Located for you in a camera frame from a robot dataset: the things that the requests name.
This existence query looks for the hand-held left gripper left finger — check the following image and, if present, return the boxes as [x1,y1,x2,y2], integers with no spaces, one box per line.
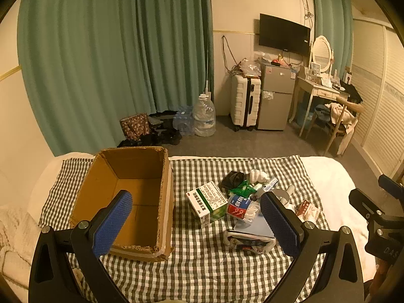
[30,190,133,303]

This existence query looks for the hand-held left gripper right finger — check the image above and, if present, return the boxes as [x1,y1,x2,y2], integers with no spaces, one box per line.
[260,191,365,303]

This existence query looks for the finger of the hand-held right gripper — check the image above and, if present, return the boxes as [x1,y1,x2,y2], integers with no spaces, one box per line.
[378,174,404,201]
[349,189,387,226]

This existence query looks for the grey blue phone case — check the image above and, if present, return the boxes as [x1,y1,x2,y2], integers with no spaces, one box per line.
[234,215,275,238]

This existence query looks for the brown cardboard box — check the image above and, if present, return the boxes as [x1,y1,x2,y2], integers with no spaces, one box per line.
[70,146,175,262]

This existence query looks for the person's right hand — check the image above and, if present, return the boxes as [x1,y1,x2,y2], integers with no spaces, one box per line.
[369,259,389,295]

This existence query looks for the grey tape roll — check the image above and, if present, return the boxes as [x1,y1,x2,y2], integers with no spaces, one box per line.
[271,189,291,207]

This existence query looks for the small red white box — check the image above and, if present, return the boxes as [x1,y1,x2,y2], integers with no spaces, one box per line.
[295,199,321,223]

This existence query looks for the white bed duvet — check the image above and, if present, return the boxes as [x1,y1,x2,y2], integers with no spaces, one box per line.
[0,152,384,303]

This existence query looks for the red blue plastic packet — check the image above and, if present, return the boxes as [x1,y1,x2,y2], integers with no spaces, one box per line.
[227,194,262,221]

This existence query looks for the green packet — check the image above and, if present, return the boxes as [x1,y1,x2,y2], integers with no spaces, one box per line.
[230,180,258,196]

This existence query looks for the white plastic bag bundle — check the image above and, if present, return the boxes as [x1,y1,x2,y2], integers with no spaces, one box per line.
[249,169,269,184]

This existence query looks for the black pouch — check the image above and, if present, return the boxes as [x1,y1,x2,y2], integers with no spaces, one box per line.
[221,170,247,190]

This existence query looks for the green white medicine box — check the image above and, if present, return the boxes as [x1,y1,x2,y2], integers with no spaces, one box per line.
[186,181,228,229]

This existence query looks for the white louvered wardrobe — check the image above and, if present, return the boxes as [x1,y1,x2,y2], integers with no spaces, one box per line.
[347,17,404,184]

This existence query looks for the cream garment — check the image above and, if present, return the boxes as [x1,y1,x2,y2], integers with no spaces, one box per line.
[328,103,359,135]

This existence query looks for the wooden chair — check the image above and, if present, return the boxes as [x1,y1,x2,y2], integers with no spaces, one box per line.
[305,96,363,155]

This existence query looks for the green white checked cloth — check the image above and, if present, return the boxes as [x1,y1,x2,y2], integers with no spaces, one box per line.
[38,155,330,303]

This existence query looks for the brown patterned bag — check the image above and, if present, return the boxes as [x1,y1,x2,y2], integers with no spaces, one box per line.
[120,114,150,142]

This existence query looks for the pile of dark clothes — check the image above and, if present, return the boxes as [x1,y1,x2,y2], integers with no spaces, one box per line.
[117,110,184,147]

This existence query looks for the black bag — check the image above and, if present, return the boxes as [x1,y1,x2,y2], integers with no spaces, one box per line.
[339,80,363,103]

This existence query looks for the blue bin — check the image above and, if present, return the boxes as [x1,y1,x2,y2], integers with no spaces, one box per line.
[297,103,316,123]

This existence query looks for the silver fridge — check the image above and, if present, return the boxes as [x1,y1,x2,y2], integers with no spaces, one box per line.
[257,61,297,131]

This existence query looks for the white dressing table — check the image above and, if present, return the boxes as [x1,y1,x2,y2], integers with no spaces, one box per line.
[289,66,348,138]

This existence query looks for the pack of water bottles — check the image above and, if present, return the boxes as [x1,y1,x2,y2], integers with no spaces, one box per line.
[173,104,194,135]

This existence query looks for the white suitcase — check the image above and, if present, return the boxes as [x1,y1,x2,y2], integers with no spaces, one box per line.
[230,74,262,132]

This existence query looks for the large clear water jug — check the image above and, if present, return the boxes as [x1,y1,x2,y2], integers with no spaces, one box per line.
[192,94,217,138]

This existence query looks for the white oval mirror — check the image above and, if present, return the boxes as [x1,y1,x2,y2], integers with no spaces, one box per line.
[311,35,334,76]

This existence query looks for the clear plastic bags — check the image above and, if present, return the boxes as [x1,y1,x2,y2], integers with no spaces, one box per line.
[234,57,262,78]

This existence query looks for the wide green curtain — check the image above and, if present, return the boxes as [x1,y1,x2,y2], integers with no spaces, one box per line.
[17,0,213,157]

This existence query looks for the narrow green curtain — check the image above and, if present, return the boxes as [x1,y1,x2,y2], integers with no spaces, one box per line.
[311,0,354,76]

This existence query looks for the wall cables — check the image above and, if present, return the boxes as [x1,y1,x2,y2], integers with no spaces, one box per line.
[221,35,240,73]

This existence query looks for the black wall television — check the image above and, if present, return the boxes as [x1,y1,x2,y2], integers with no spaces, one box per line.
[259,13,311,57]

